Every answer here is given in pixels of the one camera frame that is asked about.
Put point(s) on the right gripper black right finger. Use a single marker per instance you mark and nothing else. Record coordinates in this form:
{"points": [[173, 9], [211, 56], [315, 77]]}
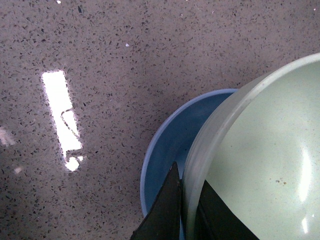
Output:
{"points": [[215, 221]]}

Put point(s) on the green bowl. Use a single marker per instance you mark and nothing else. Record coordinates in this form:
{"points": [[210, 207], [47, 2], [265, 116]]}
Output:
{"points": [[260, 153]]}

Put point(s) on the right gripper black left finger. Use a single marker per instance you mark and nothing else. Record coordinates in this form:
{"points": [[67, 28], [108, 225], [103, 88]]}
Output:
{"points": [[163, 220]]}

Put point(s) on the blue bowl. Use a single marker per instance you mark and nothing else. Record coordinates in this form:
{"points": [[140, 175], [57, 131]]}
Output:
{"points": [[172, 142]]}

